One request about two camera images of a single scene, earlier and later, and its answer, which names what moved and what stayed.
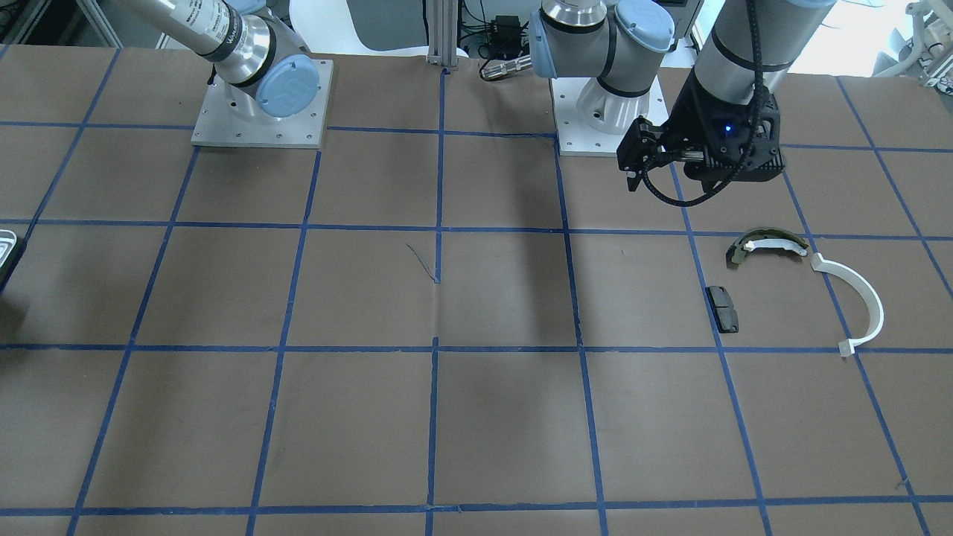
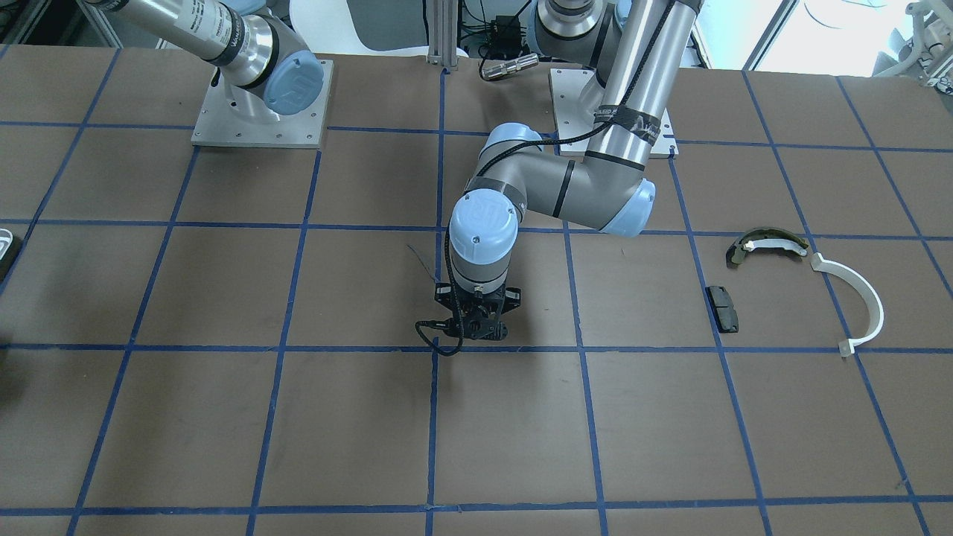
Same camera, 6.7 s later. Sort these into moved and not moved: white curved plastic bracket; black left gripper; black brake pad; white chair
Moved: black left gripper
Not moved: white curved plastic bracket; black brake pad; white chair
